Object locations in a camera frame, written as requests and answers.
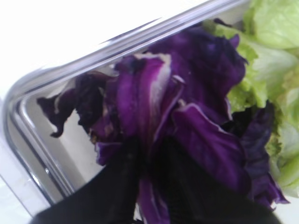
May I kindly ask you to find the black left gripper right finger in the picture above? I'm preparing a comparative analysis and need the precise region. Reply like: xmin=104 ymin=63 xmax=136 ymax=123
xmin=161 ymin=137 xmax=280 ymax=224

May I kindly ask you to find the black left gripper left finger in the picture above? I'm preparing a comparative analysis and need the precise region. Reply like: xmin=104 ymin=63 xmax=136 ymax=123
xmin=31 ymin=137 xmax=142 ymax=224

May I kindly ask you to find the green lettuce pile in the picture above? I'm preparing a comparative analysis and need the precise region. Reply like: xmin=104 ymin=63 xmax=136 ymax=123
xmin=204 ymin=0 xmax=299 ymax=197

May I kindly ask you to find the clear plastic salad container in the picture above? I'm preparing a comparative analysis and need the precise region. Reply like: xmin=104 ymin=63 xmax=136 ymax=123
xmin=4 ymin=0 xmax=257 ymax=205

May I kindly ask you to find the purple cabbage leaves pile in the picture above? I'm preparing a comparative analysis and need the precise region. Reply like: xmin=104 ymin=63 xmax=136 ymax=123
xmin=37 ymin=24 xmax=287 ymax=224

